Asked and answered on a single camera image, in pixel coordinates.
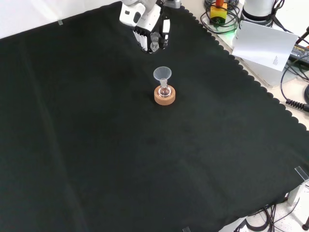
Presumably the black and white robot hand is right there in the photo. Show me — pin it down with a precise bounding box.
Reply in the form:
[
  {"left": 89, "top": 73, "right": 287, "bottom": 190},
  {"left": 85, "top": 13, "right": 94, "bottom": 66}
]
[{"left": 119, "top": 0, "right": 172, "bottom": 55}]

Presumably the clear glass graduated cylinder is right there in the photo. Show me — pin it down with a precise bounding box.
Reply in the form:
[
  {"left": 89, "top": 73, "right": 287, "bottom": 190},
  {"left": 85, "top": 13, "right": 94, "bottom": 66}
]
[{"left": 149, "top": 31, "right": 162, "bottom": 54}]

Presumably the clear plastic funnel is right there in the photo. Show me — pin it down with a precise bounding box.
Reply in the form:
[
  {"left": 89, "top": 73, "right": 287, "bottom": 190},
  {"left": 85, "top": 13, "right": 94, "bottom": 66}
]
[{"left": 153, "top": 67, "right": 173, "bottom": 83}]

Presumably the yellow emergency stop button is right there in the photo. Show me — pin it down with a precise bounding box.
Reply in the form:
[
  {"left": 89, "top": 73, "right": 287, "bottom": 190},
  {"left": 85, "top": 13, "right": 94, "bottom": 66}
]
[{"left": 209, "top": 0, "right": 228, "bottom": 26}]

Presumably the round-bottom glass flask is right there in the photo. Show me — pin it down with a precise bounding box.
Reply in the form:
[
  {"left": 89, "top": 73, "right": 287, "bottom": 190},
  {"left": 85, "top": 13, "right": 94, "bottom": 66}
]
[{"left": 157, "top": 79, "right": 171, "bottom": 98}]

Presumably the pale white board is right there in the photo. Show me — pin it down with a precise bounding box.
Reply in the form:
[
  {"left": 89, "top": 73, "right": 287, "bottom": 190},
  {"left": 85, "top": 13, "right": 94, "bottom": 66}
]
[{"left": 231, "top": 20, "right": 299, "bottom": 72}]

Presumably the black scalloped table cloth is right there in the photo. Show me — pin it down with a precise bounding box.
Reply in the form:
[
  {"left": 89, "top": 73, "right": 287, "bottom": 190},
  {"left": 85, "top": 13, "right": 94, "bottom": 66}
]
[{"left": 0, "top": 0, "right": 309, "bottom": 232}]

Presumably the black power adapter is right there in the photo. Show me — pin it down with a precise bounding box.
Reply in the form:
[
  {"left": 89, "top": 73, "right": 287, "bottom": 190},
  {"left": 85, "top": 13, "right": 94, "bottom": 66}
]
[{"left": 289, "top": 43, "right": 309, "bottom": 61}]

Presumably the cork ring stand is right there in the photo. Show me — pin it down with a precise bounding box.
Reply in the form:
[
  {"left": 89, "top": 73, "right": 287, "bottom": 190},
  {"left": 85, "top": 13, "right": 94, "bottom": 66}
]
[{"left": 154, "top": 84, "right": 177, "bottom": 106}]

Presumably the black cable loop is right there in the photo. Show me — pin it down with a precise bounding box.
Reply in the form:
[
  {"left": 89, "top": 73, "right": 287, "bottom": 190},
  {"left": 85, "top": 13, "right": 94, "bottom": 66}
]
[{"left": 199, "top": 0, "right": 243, "bottom": 34}]

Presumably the black ribbed cable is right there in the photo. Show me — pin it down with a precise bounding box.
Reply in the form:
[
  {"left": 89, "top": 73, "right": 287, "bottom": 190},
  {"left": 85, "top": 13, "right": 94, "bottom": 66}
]
[{"left": 279, "top": 60, "right": 309, "bottom": 111}]

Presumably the black cable bundle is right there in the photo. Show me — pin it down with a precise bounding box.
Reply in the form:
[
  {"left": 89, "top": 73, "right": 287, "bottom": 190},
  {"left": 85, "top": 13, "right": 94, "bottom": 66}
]
[{"left": 233, "top": 202, "right": 309, "bottom": 232}]

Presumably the white bench bracket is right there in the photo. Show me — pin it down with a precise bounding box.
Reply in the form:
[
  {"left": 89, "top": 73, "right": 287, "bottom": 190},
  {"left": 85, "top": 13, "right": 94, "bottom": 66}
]
[{"left": 286, "top": 180, "right": 309, "bottom": 206}]

